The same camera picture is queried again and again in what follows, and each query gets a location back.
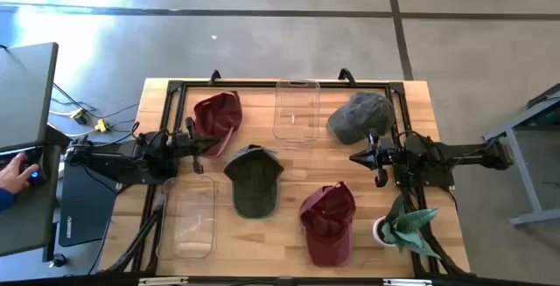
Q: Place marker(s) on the black office desk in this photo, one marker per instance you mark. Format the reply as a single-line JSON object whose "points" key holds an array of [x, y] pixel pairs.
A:
{"points": [[26, 225]]}

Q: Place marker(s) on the grey metal table frame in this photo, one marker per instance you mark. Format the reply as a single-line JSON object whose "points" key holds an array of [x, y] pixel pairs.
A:
{"points": [[522, 172]]}

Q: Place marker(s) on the silver metal bracket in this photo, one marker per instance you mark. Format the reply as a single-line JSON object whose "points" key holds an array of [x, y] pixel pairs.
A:
{"points": [[407, 282], [163, 281]]}

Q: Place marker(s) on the person's hand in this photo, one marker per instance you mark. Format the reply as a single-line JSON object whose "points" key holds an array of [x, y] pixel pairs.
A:
{"points": [[15, 176]]}

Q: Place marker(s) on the grey-green baseball cap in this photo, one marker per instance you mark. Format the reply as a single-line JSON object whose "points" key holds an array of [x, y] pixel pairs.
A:
{"points": [[359, 115]]}

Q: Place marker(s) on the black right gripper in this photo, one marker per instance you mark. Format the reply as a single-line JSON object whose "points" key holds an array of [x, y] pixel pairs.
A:
{"points": [[382, 157]]}

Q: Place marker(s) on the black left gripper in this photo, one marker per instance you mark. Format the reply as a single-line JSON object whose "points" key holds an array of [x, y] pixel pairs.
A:
{"points": [[188, 144]]}

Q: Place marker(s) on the large dark monitor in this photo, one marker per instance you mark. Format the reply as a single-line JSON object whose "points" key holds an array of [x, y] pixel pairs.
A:
{"points": [[26, 98]]}

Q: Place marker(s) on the artificial plant in white pot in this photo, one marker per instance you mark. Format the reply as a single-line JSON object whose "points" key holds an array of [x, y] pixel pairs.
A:
{"points": [[407, 229]]}

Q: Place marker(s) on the maroon baseball cap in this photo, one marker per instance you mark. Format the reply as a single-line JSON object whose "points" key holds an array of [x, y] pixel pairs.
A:
{"points": [[219, 111], [328, 233]]}

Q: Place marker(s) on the black computer mouse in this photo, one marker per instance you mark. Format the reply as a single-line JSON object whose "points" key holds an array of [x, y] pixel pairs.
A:
{"points": [[38, 180]]}

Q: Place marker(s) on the black caster wheel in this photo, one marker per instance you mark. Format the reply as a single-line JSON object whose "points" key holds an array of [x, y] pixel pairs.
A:
{"points": [[58, 260]]}

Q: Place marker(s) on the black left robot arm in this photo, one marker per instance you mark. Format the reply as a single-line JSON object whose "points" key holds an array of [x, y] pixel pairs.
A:
{"points": [[131, 155]]}

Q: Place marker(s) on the black laptop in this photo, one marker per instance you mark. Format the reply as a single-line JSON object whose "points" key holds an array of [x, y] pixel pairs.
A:
{"points": [[85, 207]]}

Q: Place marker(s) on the clear plastic bin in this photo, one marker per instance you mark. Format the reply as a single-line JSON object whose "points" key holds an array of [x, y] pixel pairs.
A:
{"points": [[297, 102], [188, 216]]}

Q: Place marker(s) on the black aluminium table frame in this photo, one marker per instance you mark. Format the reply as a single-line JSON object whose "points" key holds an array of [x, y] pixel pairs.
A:
{"points": [[219, 84]]}

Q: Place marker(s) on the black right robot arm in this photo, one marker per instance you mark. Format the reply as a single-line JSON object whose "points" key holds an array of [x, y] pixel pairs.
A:
{"points": [[459, 155]]}

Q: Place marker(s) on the black desk support beam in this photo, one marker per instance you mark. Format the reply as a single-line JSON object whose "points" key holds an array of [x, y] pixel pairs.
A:
{"points": [[57, 136]]}

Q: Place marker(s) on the dark green baseball cap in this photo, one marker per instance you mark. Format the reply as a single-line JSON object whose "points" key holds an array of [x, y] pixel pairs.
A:
{"points": [[254, 185]]}

